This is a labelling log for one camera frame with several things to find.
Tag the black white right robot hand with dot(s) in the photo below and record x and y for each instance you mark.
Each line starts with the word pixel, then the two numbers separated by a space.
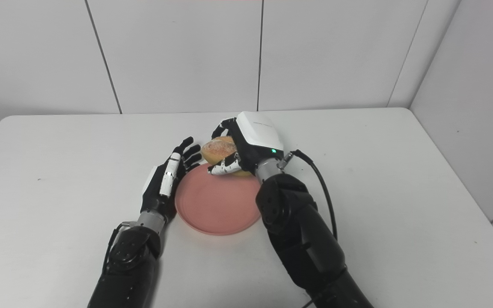
pixel 257 137

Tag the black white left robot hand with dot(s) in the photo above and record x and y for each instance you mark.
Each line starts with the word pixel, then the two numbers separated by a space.
pixel 163 188

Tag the golden bread roll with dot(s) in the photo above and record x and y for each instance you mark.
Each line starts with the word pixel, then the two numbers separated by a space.
pixel 218 149

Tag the pink round plate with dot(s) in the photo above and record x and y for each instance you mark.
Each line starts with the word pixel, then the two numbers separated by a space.
pixel 216 201

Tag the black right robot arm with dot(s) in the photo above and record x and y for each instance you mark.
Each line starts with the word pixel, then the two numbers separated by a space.
pixel 302 231

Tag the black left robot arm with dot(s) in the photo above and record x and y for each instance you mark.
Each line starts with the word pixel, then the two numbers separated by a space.
pixel 129 265

